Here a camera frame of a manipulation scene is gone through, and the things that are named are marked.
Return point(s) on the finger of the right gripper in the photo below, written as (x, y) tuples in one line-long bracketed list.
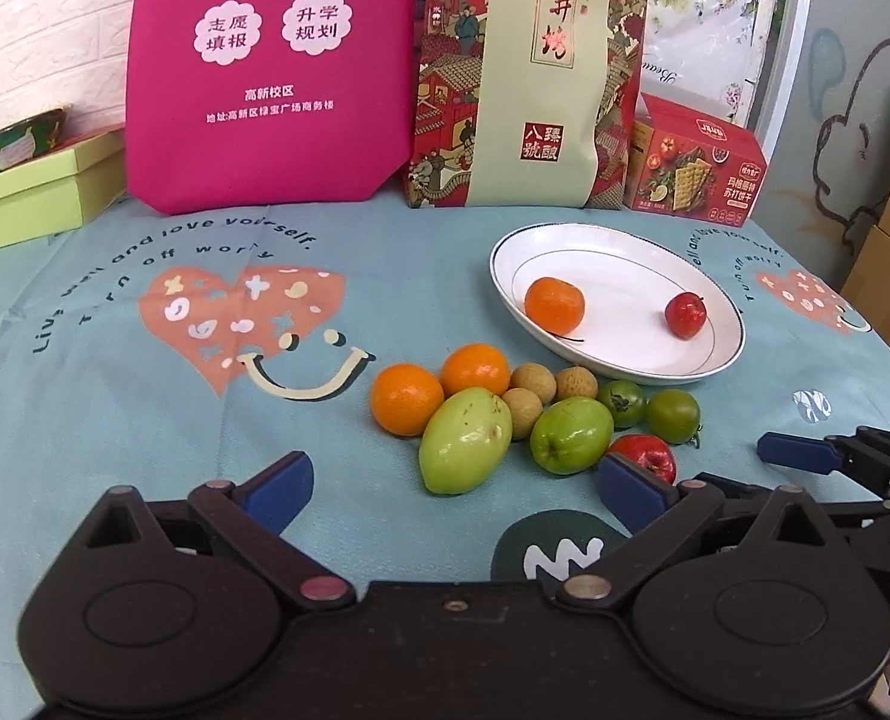
[(821, 456)]

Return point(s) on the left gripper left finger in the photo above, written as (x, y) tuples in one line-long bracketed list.
[(249, 518)]

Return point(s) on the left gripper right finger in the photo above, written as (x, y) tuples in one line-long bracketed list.
[(665, 523)]

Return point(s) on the green apple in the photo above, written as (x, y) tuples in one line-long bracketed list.
[(570, 436)]

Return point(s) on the dark green tomato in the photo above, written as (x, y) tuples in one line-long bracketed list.
[(626, 402)]

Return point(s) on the longan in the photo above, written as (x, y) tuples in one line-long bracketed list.
[(537, 379), (576, 381), (525, 408)]

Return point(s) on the large green mango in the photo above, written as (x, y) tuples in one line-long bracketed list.
[(464, 442)]

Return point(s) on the small red apple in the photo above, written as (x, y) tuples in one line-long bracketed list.
[(685, 315)]

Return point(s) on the blue printed tablecloth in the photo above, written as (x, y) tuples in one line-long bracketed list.
[(91, 397)]

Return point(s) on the small orange in plate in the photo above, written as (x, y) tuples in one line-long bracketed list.
[(555, 305)]

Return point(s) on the white ceramic plate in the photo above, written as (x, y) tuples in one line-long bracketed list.
[(626, 282)]

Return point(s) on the red cracker box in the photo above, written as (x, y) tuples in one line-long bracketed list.
[(686, 163)]

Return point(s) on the light green box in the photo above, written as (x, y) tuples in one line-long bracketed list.
[(63, 190)]

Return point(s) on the magenta fabric bag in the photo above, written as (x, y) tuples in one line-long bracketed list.
[(258, 102)]

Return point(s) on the green patterned bowl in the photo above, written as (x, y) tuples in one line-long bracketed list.
[(31, 138)]

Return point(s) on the red green liquor gift bag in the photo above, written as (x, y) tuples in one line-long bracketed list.
[(525, 102)]

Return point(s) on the floral white paper bag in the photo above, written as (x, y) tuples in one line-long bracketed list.
[(707, 54)]

